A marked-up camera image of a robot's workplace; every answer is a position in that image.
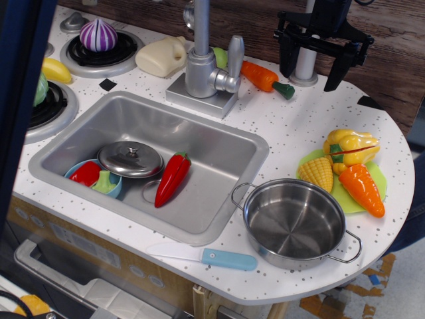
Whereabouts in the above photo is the silver toy faucet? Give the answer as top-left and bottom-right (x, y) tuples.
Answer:
(165, 1), (244, 119)

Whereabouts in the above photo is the toy corn cob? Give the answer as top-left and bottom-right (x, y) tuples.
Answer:
(297, 157), (333, 193)

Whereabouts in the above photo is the silver stove knob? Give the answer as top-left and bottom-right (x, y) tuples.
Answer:
(60, 12), (89, 34)

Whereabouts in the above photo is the blue toy bowl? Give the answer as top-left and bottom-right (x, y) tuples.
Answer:
(64, 159), (122, 198)

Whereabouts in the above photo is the stainless steel pan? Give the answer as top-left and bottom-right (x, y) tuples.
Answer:
(230, 178), (363, 270)

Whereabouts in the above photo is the red toy chili pepper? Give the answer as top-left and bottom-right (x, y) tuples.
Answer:
(154, 152), (191, 208)

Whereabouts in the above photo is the purple toy onion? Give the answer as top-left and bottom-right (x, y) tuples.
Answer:
(79, 19), (118, 53)

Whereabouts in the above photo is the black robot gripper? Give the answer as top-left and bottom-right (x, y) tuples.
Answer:
(274, 1), (375, 92)

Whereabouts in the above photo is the cream toy milk jug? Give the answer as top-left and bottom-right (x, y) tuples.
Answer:
(135, 36), (187, 78)

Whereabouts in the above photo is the green toy cabbage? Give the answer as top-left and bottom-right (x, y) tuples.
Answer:
(33, 72), (49, 107)

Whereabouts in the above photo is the orange toy carrot on plate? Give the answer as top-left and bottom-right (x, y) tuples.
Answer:
(339, 164), (386, 218)

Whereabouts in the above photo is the red toy bell pepper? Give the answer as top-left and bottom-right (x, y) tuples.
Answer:
(69, 161), (102, 187)

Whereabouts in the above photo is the toy stove burner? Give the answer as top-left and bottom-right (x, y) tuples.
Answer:
(25, 80), (79, 144)
(60, 31), (144, 78)

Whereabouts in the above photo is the stainless steel pot lid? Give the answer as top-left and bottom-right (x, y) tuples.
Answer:
(97, 141), (164, 178)

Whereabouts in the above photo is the front toy stove burner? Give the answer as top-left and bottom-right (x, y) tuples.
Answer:
(25, 80), (79, 144)

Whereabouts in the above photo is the white support pole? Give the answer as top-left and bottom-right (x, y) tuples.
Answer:
(288, 0), (319, 88)

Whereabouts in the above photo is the green toy fruit behind faucet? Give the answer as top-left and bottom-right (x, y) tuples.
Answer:
(213, 47), (228, 69)

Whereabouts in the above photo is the grey toy sink basin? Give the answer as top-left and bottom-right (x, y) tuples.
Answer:
(29, 92), (269, 246)

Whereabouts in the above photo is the toy knife blue handle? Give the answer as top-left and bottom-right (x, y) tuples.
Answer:
(147, 243), (258, 271)

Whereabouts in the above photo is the light green toy plate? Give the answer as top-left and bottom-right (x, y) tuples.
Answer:
(298, 149), (387, 214)

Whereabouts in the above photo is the orange toy carrot near faucet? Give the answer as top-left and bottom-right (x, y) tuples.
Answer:
(240, 60), (295, 100)

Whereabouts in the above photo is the toy oven door handle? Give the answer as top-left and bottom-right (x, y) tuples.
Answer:
(14, 240), (144, 318)

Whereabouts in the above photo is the yellow toy bell pepper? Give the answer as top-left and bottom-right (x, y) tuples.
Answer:
(322, 129), (381, 175)

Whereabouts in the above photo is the yellow toy banana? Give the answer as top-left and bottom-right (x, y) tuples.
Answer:
(41, 57), (72, 83)

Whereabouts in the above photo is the rear toy stove burner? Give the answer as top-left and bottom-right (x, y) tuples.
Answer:
(60, 31), (144, 78)

